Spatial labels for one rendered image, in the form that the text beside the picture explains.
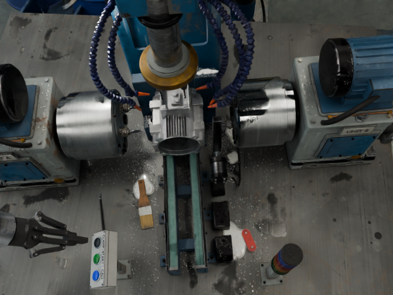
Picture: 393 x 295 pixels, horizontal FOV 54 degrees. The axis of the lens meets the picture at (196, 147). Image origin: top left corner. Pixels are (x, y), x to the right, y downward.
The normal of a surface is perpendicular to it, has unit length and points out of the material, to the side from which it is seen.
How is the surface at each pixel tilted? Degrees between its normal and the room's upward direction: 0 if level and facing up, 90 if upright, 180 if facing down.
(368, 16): 0
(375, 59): 23
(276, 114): 36
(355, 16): 0
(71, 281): 0
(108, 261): 52
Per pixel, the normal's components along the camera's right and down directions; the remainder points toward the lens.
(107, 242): 0.76, -0.32
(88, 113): -0.03, -0.26
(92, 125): 0.00, 0.06
